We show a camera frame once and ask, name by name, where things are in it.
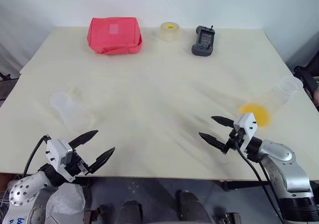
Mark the clear cup with orange juice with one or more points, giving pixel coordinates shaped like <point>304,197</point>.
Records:
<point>271,98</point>

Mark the black stand leg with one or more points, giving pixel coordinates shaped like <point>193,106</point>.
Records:
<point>5,76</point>

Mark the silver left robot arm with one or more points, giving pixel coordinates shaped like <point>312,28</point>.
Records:
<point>23,191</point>

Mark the red fabric pouch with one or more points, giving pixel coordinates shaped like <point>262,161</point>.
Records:
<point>113,38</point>

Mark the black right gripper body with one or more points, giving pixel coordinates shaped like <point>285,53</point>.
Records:
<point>235,139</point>

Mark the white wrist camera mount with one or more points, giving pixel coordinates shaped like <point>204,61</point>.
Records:
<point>246,125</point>
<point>57,154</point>

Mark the dark rounded shape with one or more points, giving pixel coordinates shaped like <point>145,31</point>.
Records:
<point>130,212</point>

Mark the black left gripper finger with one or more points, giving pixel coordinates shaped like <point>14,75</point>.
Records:
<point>102,159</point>
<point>84,137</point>

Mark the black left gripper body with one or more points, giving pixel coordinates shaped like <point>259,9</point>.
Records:
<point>78,163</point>

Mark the black chair frame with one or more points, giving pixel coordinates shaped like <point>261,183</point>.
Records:
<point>307,74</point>

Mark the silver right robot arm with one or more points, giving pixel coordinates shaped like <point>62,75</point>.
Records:
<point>286,169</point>

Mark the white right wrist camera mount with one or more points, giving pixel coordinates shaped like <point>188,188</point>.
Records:
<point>246,125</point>

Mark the clear tape roll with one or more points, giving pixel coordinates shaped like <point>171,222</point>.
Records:
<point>170,32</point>

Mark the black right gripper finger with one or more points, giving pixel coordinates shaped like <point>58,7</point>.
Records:
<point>213,140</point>
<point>223,120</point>

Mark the crumpled white plastic bag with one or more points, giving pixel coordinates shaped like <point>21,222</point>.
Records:
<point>66,201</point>

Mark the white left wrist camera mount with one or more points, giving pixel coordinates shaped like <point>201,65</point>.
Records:
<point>57,154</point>

